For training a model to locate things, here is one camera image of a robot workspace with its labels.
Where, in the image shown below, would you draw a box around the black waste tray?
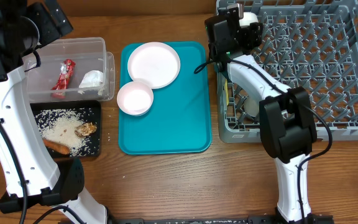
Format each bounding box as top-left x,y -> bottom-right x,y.
30,100 -> 102,158

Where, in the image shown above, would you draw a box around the red snack wrapper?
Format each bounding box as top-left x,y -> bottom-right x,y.
51,59 -> 76,99

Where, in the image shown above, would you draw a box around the beige rice grains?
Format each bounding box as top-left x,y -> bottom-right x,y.
35,109 -> 91,157

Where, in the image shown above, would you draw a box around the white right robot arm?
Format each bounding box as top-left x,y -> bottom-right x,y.
194,3 -> 334,223

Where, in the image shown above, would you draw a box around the brown food scraps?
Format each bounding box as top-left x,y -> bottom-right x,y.
75,123 -> 97,138

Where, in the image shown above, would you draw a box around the yellow plastic spoon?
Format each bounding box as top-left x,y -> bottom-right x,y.
224,80 -> 229,106

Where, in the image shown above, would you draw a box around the large pink plate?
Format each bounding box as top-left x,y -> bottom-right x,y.
127,42 -> 181,89

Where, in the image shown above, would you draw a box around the grey dishwasher rack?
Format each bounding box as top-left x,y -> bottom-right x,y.
214,0 -> 358,144

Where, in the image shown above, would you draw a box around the pale green bowl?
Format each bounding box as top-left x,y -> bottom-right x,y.
239,12 -> 259,28

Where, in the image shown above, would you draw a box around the crumpled white tissue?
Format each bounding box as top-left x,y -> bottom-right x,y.
79,70 -> 104,88

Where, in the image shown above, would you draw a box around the clear plastic bin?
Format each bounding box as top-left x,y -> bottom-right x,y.
23,37 -> 115,103

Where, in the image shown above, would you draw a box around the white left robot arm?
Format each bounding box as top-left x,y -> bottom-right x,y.
0,0 -> 115,223

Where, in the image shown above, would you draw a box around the white plastic cup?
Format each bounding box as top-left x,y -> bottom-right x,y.
244,96 -> 259,117

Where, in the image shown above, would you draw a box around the teal plastic tray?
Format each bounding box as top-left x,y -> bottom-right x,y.
118,41 -> 212,155

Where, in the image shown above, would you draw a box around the small pink plate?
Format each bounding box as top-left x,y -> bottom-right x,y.
117,82 -> 154,116

